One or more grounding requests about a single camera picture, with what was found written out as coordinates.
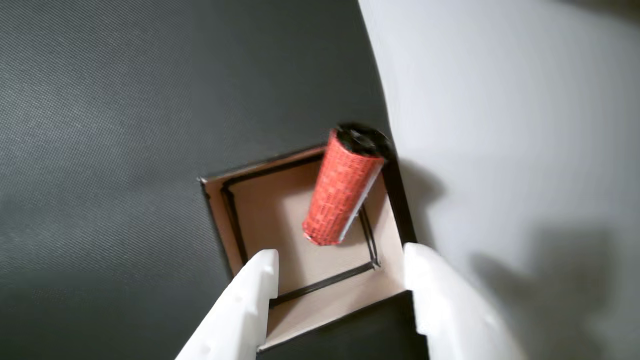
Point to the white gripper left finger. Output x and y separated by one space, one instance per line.
240 310

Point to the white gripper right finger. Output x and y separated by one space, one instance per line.
450 310

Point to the red cylindrical battery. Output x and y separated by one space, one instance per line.
340 195

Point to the small open cardboard box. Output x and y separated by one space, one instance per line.
270 210

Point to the dark grey table mat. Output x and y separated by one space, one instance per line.
100 150

